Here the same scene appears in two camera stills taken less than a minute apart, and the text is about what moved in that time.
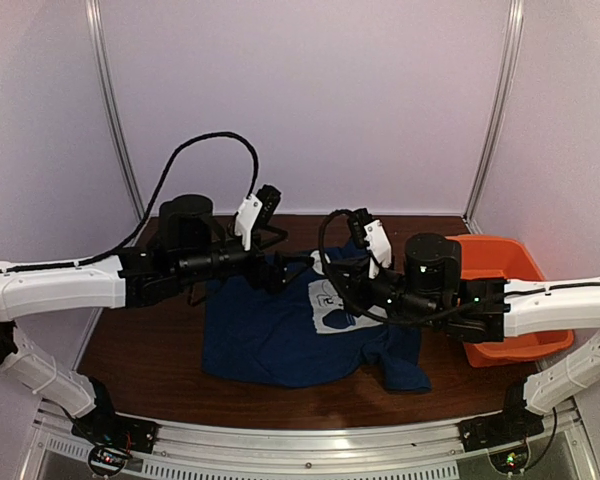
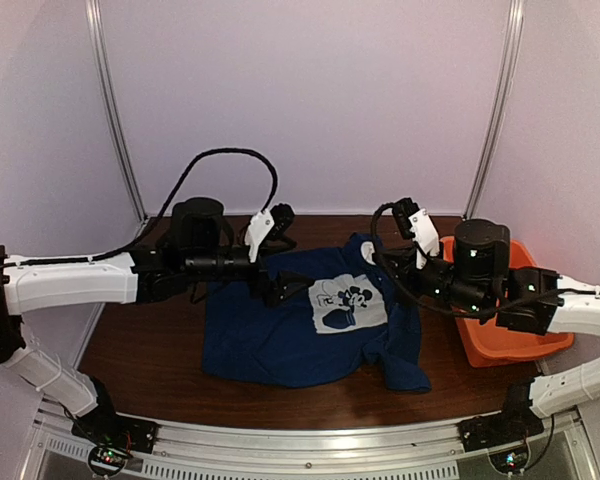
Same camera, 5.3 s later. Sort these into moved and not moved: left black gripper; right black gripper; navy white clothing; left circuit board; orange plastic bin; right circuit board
Moved: left black gripper; right black gripper
Not moved: orange plastic bin; right circuit board; navy white clothing; left circuit board
